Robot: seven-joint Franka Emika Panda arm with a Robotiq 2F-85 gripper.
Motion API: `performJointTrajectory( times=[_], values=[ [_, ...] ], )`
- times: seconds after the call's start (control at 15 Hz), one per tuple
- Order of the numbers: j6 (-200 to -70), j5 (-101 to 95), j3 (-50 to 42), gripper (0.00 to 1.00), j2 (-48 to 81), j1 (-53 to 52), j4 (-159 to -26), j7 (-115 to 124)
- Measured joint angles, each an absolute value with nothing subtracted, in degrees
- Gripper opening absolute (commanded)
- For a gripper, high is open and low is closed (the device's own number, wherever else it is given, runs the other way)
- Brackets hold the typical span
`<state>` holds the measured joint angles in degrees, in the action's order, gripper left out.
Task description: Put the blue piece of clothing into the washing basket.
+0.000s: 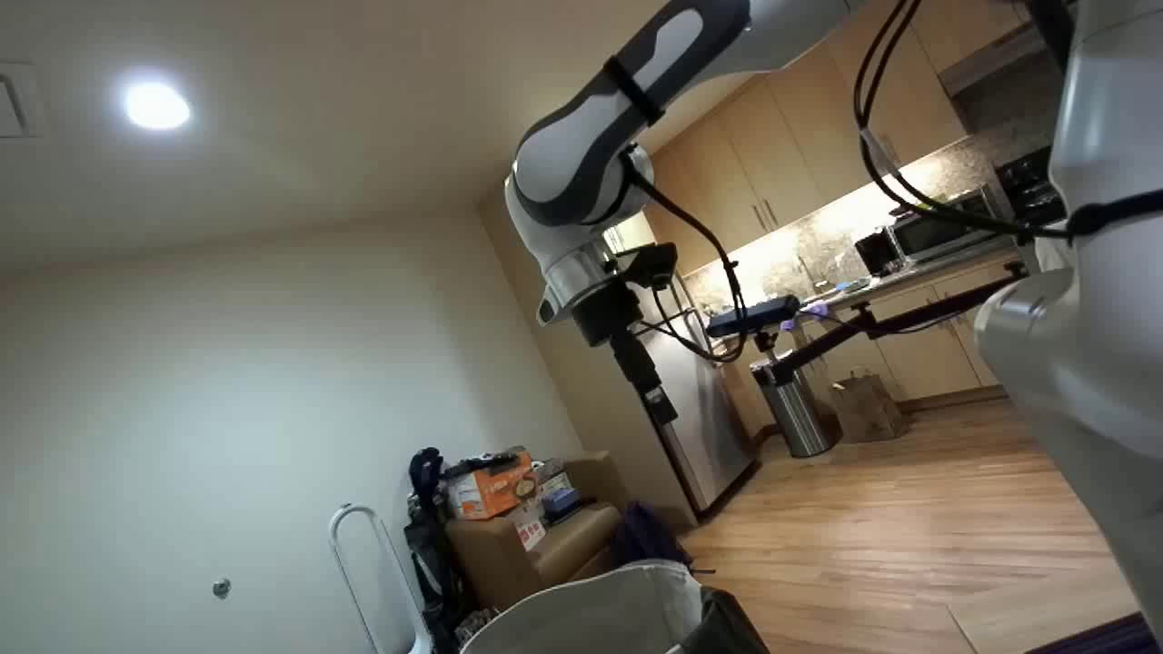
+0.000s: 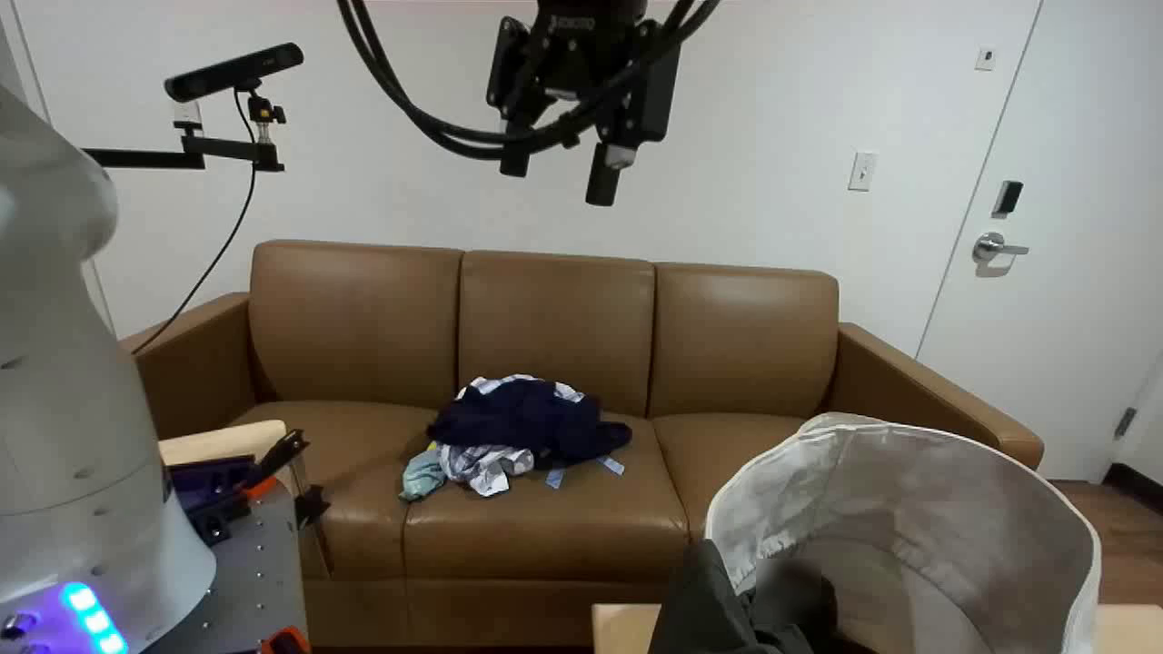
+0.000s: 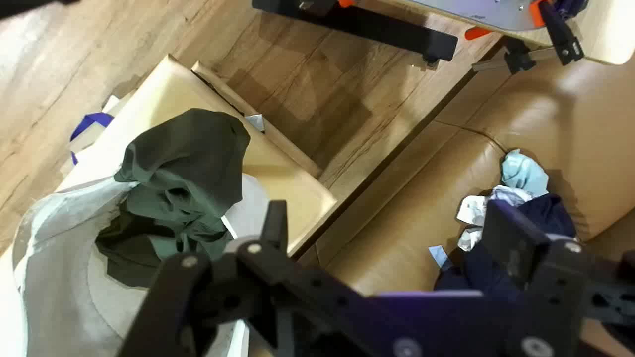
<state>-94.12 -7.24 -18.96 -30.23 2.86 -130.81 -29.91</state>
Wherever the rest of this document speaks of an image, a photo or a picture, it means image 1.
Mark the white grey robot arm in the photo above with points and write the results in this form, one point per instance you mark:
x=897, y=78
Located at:
x=1077, y=344

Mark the brown paper bag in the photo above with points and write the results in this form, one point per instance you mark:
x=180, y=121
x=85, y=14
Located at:
x=865, y=408

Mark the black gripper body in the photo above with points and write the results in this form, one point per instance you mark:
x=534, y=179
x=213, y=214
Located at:
x=615, y=305

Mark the silver microwave oven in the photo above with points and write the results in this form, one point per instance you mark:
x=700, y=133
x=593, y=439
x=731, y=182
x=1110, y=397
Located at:
x=928, y=237

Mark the orange package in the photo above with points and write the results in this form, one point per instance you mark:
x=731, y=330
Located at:
x=491, y=484

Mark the light wood upper cabinets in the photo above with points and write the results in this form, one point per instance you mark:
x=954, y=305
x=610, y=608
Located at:
x=787, y=144

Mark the white metal step stool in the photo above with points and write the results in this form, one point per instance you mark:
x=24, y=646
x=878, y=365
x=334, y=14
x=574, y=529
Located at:
x=377, y=582

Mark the white fabric laundry basket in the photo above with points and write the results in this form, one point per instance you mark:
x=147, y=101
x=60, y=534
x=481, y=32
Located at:
x=637, y=608

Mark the silver pedal trash can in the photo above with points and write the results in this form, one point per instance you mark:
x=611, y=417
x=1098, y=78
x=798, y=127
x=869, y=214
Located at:
x=793, y=408

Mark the black backpack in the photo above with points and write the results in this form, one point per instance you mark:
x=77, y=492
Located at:
x=446, y=589

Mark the brown cardboard box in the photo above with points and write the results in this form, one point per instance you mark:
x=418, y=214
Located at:
x=502, y=568

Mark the round ceiling light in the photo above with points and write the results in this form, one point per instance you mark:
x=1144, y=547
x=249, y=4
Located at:
x=154, y=101

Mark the stainless steel refrigerator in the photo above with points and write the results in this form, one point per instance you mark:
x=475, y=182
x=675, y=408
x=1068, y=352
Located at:
x=675, y=369

